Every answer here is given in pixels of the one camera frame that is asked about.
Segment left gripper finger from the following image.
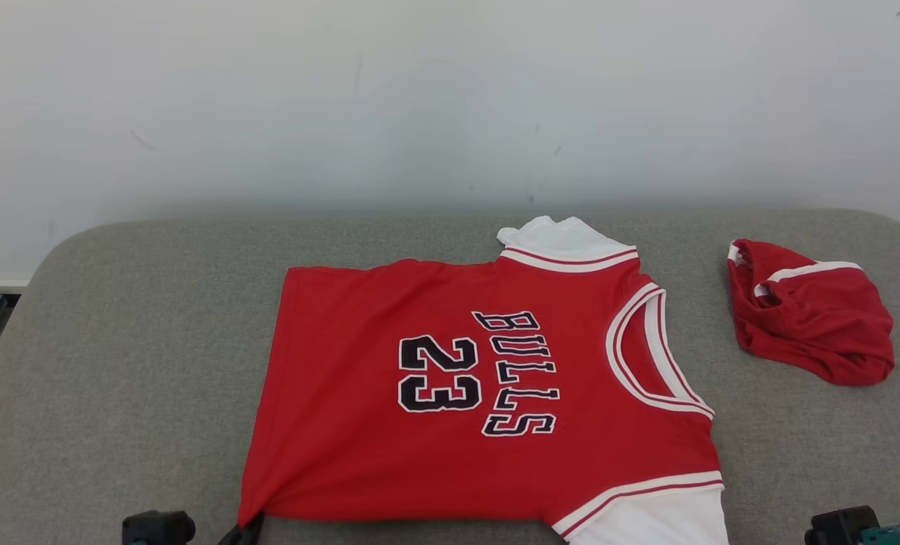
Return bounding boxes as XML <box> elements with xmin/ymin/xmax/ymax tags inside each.
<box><xmin>219</xmin><ymin>513</ymin><xmax>265</xmax><ymax>545</ymax></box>

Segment red Bulls basketball jersey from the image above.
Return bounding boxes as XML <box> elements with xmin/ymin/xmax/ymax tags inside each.
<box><xmin>238</xmin><ymin>216</ymin><xmax>730</xmax><ymax>545</ymax></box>

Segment red Bulls basketball shorts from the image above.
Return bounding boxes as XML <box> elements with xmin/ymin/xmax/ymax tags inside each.
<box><xmin>727</xmin><ymin>238</ymin><xmax>895</xmax><ymax>387</ymax></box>

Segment grey fabric sofa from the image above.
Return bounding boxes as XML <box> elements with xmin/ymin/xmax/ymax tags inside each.
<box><xmin>0</xmin><ymin>208</ymin><xmax>900</xmax><ymax>545</ymax></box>

